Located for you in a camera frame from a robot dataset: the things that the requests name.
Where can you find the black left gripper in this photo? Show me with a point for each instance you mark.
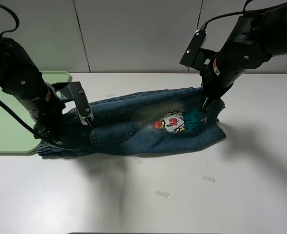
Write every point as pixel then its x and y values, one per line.
pixel 46 111

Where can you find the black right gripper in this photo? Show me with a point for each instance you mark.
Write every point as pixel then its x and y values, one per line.
pixel 214 85

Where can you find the blue children's denim shorts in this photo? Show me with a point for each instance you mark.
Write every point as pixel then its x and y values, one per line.
pixel 152 122

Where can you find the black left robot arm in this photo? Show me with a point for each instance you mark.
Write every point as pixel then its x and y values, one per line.
pixel 20 78

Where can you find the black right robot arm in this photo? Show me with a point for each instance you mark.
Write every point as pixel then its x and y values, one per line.
pixel 256 38

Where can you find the green plastic tray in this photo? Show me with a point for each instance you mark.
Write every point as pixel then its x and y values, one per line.
pixel 14 139

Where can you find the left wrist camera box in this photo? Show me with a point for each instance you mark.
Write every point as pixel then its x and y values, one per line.
pixel 73 91

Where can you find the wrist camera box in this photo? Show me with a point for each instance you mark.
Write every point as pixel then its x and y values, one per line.
pixel 73 91
pixel 195 56

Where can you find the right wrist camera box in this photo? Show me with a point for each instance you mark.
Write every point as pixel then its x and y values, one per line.
pixel 195 56

